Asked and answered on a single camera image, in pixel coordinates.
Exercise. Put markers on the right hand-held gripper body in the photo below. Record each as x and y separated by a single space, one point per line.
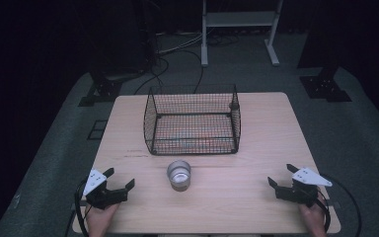
309 177

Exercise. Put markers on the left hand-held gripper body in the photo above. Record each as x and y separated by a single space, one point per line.
94 181

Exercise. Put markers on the person's left hand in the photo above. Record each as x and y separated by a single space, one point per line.
98 219

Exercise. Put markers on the person's right hand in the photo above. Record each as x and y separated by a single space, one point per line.
315 219

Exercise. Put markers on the small metal cup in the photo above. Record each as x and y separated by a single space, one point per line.
179 176

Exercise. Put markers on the black stand base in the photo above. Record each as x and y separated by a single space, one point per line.
103 90
324 87

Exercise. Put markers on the white metal stand frame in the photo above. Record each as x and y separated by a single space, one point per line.
240 19

